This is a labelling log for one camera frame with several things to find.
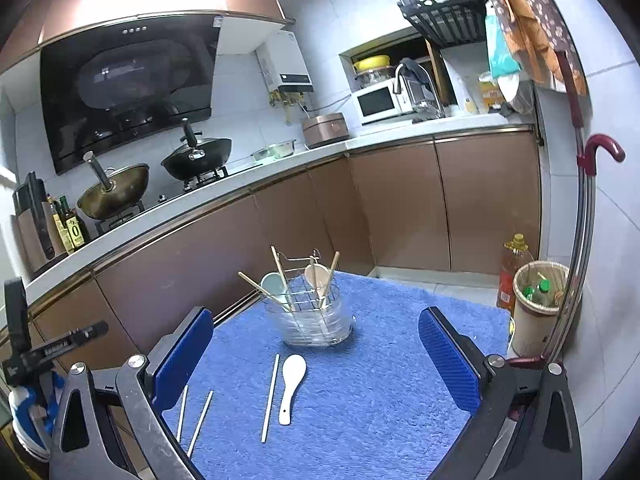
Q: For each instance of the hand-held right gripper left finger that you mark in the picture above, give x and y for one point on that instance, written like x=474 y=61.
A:
x=182 y=355

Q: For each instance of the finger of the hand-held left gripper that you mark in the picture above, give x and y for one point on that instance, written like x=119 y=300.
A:
x=16 y=315
x=65 y=342

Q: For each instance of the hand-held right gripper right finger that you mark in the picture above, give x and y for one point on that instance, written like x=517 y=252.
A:
x=450 y=355

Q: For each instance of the white oval ceramic spoon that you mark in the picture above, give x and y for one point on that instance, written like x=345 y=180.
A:
x=292 y=372

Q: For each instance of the white round ceramic spoon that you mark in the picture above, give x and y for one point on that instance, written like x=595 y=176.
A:
x=275 y=285

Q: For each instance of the beige ceramic spoon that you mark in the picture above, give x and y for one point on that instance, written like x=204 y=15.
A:
x=316 y=276

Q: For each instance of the wicker wastebasket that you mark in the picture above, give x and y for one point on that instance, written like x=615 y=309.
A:
x=532 y=330

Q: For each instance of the dark sauce bottle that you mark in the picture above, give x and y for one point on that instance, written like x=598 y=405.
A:
x=57 y=232

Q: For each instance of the blue terry towel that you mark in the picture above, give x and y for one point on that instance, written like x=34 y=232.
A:
x=360 y=390

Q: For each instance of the amber oil bottle yellow cap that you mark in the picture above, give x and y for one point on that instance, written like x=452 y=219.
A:
x=510 y=275

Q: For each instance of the green labelled oil bottle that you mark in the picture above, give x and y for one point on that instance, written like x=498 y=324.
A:
x=76 y=230

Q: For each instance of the green plastic bottles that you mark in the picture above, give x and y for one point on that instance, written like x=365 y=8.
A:
x=537 y=292

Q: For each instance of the black gas stove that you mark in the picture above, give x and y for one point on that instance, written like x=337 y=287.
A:
x=165 y=197

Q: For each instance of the brown base cabinets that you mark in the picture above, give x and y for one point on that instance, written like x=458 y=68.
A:
x=400 y=200

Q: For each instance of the red hooked metal cane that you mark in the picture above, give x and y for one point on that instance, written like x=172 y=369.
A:
x=585 y=200

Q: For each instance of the metal basin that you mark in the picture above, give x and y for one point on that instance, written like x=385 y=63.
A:
x=272 y=151

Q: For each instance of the black range hood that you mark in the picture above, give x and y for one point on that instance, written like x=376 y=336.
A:
x=130 y=90

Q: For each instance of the brown rice cooker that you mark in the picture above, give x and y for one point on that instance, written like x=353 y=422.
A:
x=325 y=132

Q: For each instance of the white microwave oven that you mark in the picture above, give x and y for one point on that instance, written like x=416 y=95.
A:
x=377 y=102

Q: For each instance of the white plastic bag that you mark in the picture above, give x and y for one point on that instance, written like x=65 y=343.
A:
x=515 y=92

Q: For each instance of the metal kitchen faucet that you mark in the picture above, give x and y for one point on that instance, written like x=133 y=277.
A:
x=425 y=80

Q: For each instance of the glass bowl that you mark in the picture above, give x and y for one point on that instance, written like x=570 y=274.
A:
x=374 y=77

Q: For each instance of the white water heater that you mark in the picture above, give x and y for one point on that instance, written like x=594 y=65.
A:
x=285 y=60

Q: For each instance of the blue plastic bag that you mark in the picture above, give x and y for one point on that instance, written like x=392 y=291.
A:
x=500 y=45

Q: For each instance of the patterned brown apron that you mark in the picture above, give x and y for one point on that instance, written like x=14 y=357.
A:
x=540 y=25

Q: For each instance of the black wall dish rack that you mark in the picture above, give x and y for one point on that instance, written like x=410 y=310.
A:
x=445 y=20

